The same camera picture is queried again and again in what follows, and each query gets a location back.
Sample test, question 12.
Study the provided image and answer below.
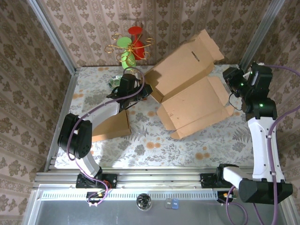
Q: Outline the brown cardboard mailer box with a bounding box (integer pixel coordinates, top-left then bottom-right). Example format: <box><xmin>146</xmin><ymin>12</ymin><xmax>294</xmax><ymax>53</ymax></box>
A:
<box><xmin>143</xmin><ymin>29</ymin><xmax>235</xmax><ymax>140</ymax></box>
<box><xmin>91</xmin><ymin>109</ymin><xmax>132</xmax><ymax>143</ymax></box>

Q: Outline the leaf pattern bowl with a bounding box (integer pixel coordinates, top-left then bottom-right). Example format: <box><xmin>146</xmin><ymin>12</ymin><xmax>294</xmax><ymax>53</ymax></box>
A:
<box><xmin>109</xmin><ymin>75</ymin><xmax>123</xmax><ymax>90</ymax></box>

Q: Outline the green plastic wine glass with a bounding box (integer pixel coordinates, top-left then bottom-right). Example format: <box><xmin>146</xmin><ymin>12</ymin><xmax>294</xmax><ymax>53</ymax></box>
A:
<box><xmin>116</xmin><ymin>37</ymin><xmax>137</xmax><ymax>71</ymax></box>

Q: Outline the floral table cloth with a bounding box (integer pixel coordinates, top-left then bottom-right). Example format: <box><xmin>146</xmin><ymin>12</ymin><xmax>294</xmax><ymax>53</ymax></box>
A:
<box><xmin>54</xmin><ymin>65</ymin><xmax>273</xmax><ymax>169</ymax></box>

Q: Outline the red plastic wine glass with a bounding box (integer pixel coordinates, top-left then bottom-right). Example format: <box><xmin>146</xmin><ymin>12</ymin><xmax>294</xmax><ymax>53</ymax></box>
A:
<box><xmin>127</xmin><ymin>26</ymin><xmax>144</xmax><ymax>61</ymax></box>

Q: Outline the shiny round metal object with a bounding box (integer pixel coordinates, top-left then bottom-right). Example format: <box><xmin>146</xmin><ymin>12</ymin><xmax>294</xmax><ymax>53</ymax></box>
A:
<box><xmin>136</xmin><ymin>193</ymin><xmax>152</xmax><ymax>212</ymax></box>

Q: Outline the grey metal sheet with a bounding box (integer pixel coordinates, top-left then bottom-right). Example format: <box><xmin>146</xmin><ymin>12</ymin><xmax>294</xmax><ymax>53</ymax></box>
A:
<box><xmin>22</xmin><ymin>185</ymin><xmax>300</xmax><ymax>225</ymax></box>

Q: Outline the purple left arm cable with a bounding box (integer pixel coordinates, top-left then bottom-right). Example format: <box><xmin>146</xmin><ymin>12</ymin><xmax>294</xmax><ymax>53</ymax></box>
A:
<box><xmin>67</xmin><ymin>67</ymin><xmax>146</xmax><ymax>207</ymax></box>

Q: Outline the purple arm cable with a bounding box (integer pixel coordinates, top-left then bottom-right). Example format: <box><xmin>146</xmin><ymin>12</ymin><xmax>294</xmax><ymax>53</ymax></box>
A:
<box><xmin>67</xmin><ymin>67</ymin><xmax>146</xmax><ymax>207</ymax></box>
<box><xmin>225</xmin><ymin>65</ymin><xmax>300</xmax><ymax>225</ymax></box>

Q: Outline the aluminium frame post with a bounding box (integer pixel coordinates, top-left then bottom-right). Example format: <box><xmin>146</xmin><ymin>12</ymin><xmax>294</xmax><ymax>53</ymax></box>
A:
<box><xmin>25</xmin><ymin>0</ymin><xmax>79</xmax><ymax>75</ymax></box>
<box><xmin>238</xmin><ymin>0</ymin><xmax>285</xmax><ymax>71</ymax></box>

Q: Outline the gold wire rack wooden base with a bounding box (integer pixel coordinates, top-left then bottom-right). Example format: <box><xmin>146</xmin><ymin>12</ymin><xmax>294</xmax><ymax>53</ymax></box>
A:
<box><xmin>104</xmin><ymin>33</ymin><xmax>155</xmax><ymax>78</ymax></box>

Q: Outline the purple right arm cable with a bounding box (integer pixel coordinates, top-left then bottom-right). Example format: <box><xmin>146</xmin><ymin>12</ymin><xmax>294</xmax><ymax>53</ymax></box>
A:
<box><xmin>225</xmin><ymin>65</ymin><xmax>300</xmax><ymax>225</ymax></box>

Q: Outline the aluminium side rail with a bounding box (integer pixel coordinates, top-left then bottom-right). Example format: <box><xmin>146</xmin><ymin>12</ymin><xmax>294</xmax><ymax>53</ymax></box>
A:
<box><xmin>43</xmin><ymin>67</ymin><xmax>79</xmax><ymax>173</ymax></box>

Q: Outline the aluminium cross rail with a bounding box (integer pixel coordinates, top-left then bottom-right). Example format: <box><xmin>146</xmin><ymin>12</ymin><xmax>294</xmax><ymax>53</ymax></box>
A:
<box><xmin>32</xmin><ymin>166</ymin><xmax>290</xmax><ymax>188</ymax></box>

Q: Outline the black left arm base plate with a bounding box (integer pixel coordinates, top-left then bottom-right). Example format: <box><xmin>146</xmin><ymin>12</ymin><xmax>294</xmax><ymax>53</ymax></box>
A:
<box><xmin>75</xmin><ymin>173</ymin><xmax>118</xmax><ymax>189</ymax></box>

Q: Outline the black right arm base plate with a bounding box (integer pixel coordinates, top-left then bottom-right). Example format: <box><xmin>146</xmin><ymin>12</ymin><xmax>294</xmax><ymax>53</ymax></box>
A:
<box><xmin>200</xmin><ymin>172</ymin><xmax>244</xmax><ymax>189</ymax></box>

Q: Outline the white slotted cable duct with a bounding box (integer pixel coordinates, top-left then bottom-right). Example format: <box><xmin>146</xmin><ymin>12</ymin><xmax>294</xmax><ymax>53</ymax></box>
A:
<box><xmin>38</xmin><ymin>189</ymin><xmax>218</xmax><ymax>200</ymax></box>

